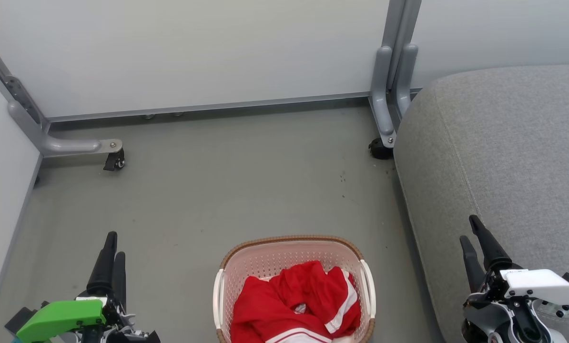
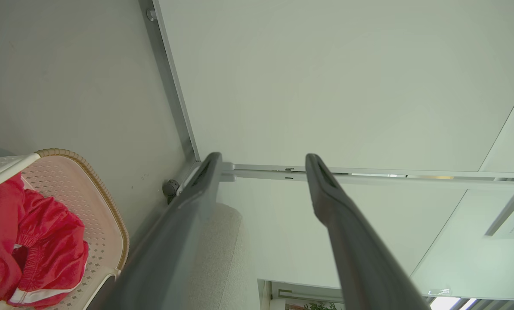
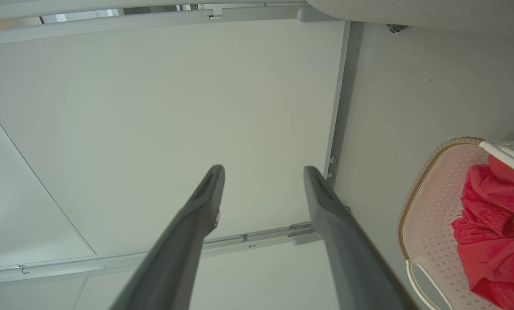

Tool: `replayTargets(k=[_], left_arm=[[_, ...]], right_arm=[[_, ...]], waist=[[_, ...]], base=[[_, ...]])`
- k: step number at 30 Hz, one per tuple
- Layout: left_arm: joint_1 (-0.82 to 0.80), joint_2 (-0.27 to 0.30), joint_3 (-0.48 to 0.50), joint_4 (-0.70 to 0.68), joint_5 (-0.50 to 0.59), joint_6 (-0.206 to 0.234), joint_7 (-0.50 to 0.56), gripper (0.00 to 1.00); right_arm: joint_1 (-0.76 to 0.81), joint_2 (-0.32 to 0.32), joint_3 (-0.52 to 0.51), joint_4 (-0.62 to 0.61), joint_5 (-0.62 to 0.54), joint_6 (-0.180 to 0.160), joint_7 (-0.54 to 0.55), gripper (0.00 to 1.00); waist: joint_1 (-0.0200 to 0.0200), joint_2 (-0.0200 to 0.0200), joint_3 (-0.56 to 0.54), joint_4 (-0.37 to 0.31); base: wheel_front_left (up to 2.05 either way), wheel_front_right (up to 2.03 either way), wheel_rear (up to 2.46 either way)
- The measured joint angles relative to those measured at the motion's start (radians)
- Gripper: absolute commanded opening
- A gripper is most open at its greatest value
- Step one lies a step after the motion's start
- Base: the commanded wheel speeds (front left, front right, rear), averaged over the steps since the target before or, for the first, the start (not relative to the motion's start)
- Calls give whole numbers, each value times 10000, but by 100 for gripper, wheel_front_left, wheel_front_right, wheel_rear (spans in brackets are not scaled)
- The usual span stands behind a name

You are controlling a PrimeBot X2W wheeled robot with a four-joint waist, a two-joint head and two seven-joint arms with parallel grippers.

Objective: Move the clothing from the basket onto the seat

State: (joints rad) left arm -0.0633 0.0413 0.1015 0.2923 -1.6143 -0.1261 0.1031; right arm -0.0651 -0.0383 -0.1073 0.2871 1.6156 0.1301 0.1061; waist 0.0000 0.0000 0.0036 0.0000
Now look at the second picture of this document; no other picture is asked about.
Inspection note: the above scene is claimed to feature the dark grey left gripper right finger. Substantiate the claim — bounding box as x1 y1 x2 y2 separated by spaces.
305 153 432 310

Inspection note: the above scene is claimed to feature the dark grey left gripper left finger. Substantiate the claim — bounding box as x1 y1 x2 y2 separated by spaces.
87 152 223 310

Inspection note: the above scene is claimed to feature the red garment with white stripes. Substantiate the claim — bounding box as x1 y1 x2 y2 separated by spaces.
0 172 90 308

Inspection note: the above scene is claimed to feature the dark partition caster wheel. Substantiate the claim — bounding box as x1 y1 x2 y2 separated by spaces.
162 179 180 205

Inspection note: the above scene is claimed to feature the green potted plant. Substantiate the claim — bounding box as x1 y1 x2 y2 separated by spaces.
303 301 339 310

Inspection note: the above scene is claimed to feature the cream perforated laundry basket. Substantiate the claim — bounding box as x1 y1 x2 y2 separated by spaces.
0 149 130 310

